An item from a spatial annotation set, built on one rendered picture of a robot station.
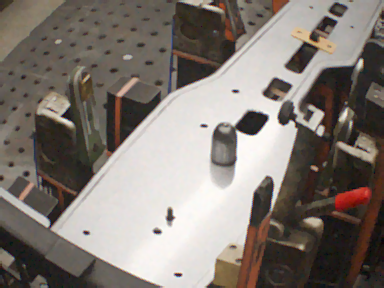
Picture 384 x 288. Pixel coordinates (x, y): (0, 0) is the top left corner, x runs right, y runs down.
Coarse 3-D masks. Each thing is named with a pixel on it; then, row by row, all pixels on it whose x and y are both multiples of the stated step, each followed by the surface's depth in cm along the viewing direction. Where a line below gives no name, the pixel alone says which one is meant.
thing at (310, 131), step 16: (288, 112) 108; (320, 112) 108; (304, 128) 106; (320, 128) 107; (304, 144) 107; (288, 160) 110; (304, 160) 108; (288, 176) 111; (304, 176) 112; (288, 192) 112; (272, 208) 115; (288, 208) 114
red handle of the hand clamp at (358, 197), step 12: (348, 192) 110; (360, 192) 108; (312, 204) 114; (324, 204) 112; (336, 204) 110; (348, 204) 109; (360, 204) 108; (288, 216) 116; (300, 216) 115; (312, 216) 114
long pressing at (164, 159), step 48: (336, 0) 173; (240, 48) 154; (288, 48) 155; (336, 48) 157; (192, 96) 144; (240, 96) 144; (288, 96) 145; (144, 144) 136; (192, 144) 137; (240, 144) 137; (288, 144) 137; (96, 192) 129; (144, 192) 130; (192, 192) 130; (240, 192) 130; (96, 240) 122; (144, 240) 123; (192, 240) 123; (240, 240) 123
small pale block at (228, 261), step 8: (224, 248) 113; (232, 248) 114; (240, 248) 113; (224, 256) 112; (232, 256) 112; (240, 256) 112; (216, 264) 113; (224, 264) 112; (232, 264) 111; (240, 264) 111; (216, 272) 114; (224, 272) 113; (232, 272) 112; (216, 280) 114; (224, 280) 114; (232, 280) 113
